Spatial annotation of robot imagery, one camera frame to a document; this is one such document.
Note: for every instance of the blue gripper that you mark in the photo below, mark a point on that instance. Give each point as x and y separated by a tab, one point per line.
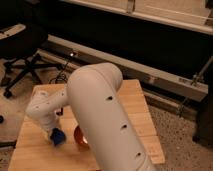
57	136

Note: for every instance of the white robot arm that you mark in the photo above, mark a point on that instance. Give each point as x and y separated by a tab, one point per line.
91	92

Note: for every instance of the orange round object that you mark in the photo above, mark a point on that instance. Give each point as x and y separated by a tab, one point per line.
79	138

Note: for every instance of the black office chair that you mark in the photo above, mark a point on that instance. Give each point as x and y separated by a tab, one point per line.
20	37

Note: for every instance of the white metal frame rail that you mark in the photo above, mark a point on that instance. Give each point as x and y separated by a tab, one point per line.
162	89

